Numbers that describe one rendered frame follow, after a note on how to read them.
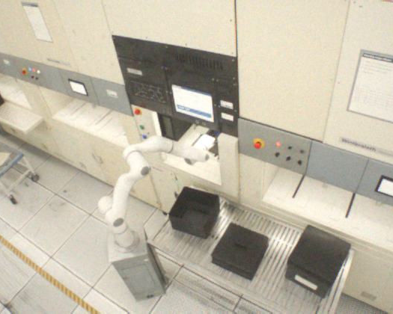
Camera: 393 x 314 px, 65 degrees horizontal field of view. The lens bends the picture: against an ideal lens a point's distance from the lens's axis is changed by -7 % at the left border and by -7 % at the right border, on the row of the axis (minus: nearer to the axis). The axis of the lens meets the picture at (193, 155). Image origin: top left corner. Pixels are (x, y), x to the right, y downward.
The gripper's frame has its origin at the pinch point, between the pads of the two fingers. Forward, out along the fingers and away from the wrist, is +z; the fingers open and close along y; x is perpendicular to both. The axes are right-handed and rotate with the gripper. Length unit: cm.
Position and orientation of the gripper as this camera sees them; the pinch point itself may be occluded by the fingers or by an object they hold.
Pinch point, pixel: (213, 133)
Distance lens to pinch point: 239.1
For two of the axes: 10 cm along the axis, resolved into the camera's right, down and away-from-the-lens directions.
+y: 8.1, 3.5, -4.7
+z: 5.8, -6.2, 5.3
